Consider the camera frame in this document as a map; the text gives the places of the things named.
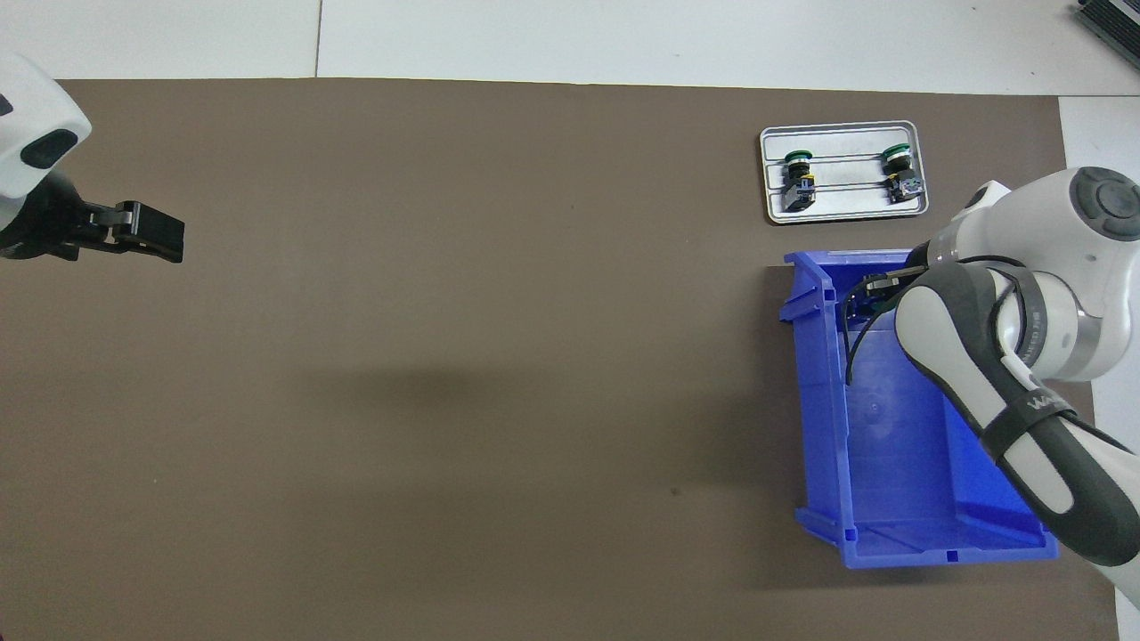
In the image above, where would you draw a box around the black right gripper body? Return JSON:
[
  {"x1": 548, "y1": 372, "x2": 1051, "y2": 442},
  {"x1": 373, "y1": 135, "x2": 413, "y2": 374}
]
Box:
[{"x1": 891, "y1": 247, "x2": 932, "y2": 290}]

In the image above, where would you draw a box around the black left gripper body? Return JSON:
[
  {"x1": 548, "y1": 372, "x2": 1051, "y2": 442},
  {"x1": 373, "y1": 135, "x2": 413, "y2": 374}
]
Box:
[{"x1": 0, "y1": 169, "x2": 94, "y2": 261}]

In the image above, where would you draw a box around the grey metal tray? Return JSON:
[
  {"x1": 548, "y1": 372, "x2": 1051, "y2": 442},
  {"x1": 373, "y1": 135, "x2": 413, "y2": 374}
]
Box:
[{"x1": 759, "y1": 120, "x2": 931, "y2": 225}]

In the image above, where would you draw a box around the blue plastic storage bin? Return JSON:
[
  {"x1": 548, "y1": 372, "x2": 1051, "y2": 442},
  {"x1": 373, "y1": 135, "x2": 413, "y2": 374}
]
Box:
[{"x1": 778, "y1": 247, "x2": 1061, "y2": 571}]

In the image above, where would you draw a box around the grey ribbed device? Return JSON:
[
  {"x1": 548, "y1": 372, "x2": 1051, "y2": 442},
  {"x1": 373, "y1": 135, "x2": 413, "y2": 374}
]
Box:
[{"x1": 1071, "y1": 0, "x2": 1140, "y2": 63}]

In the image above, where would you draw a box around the brown table mat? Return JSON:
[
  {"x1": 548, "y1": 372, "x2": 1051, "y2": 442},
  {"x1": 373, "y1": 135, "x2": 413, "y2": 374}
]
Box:
[{"x1": 0, "y1": 77, "x2": 1121, "y2": 641}]

